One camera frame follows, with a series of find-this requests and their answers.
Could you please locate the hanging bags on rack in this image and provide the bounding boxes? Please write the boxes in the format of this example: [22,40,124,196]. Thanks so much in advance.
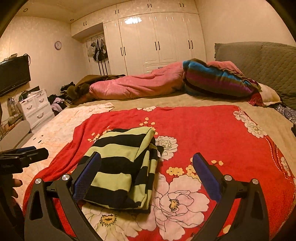
[87,38,108,75]

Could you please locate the multicolour striped blanket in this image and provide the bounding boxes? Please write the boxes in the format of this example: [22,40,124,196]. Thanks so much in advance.
[183,58,261,98]

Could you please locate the round wall clock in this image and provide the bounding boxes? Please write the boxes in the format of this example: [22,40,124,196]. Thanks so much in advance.
[54,41,62,50]

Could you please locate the pile of clothes on floor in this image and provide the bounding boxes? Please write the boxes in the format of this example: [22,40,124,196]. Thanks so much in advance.
[48,82,75,116]

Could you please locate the white pink patterned blanket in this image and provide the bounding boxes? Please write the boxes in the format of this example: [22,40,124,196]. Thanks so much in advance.
[14,101,114,207]

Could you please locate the black wall television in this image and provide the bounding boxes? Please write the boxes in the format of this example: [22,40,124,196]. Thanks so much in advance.
[0,54,31,97]

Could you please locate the grey quilted headboard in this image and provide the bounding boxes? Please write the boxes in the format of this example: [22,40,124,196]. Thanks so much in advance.
[215,42,295,109]

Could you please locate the cream pillow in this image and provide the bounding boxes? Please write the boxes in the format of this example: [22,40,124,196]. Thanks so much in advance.
[259,83,281,107]

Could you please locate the green black striped frog sweater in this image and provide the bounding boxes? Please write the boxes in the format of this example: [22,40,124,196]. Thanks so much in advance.
[72,126,164,213]

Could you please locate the pink quilt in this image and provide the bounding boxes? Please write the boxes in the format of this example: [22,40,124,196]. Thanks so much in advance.
[89,62,184,100]

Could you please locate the person's left hand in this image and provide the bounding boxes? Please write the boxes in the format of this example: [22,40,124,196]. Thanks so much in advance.
[1,174,23,215]

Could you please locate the red floral blanket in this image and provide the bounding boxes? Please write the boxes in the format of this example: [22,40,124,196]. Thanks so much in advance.
[37,105,295,240]

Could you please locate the white plastic drawer unit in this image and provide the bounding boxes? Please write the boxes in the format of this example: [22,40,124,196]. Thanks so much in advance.
[18,89,54,130]

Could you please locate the white wardrobe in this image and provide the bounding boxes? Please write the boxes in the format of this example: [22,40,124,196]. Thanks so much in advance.
[71,1,206,75]

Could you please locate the brown jacket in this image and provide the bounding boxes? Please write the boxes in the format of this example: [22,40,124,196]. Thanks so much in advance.
[67,74,125,104]

